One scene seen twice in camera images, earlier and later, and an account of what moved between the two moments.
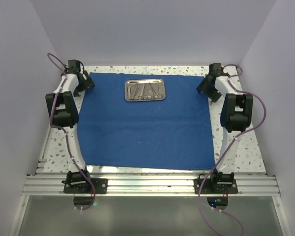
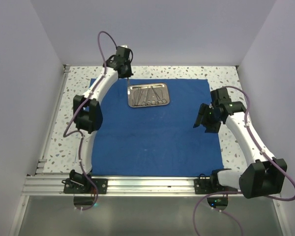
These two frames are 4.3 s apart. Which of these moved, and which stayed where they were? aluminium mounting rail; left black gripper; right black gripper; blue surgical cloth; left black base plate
Moved: right black gripper; left black gripper; blue surgical cloth
Stayed: aluminium mounting rail; left black base plate
